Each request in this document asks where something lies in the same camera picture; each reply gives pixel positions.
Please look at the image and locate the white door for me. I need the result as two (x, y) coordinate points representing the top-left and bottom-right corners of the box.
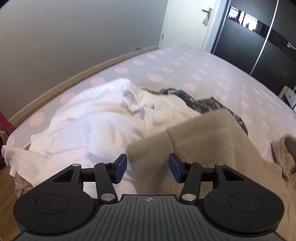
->
(159, 0), (222, 50)

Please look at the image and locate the white bedside table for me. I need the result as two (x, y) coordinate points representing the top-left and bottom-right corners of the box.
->
(279, 85), (296, 109)

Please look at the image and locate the beige fleece garment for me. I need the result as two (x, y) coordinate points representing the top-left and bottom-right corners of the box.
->
(126, 109), (295, 240)

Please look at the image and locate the dark patterned garment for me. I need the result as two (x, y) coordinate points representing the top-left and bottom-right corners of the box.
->
(142, 88), (248, 135)

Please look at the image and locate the polka dot bed sheet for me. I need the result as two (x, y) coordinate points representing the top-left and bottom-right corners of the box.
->
(8, 44), (295, 159)

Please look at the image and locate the dark sliding wardrobe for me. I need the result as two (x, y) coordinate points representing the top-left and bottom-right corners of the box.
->
(212, 1), (295, 95)

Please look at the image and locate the red cloth item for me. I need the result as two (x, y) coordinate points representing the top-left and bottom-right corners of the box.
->
(0, 111), (17, 163)

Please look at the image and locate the wooden bed frame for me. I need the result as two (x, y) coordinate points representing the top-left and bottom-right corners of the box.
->
(9, 45), (159, 127)

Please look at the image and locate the white shirt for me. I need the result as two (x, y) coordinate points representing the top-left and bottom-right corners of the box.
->
(2, 78), (199, 186)

